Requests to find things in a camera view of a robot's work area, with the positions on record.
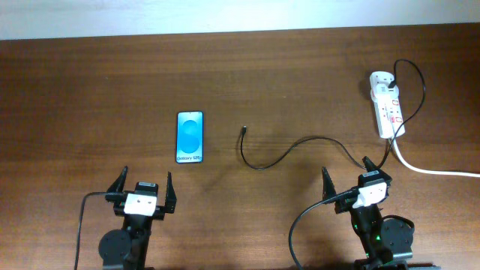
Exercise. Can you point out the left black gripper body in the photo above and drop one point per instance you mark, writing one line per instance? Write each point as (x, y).
(159, 208)

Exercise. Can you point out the white power strip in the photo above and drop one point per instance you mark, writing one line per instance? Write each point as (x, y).
(388, 112)

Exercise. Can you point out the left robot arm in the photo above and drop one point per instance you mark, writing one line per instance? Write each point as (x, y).
(126, 248)

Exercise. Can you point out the white USB charger plug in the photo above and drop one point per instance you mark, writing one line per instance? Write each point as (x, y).
(381, 91)

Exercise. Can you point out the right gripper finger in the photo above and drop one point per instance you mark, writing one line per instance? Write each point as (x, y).
(328, 192)
(369, 165)

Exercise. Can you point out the blue screen smartphone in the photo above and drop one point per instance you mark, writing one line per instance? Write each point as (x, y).
(189, 141)

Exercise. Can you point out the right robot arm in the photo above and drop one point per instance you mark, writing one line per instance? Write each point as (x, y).
(387, 240)

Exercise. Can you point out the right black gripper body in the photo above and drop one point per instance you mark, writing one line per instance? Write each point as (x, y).
(345, 203)

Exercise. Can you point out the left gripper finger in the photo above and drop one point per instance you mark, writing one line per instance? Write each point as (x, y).
(118, 185)
(170, 198)

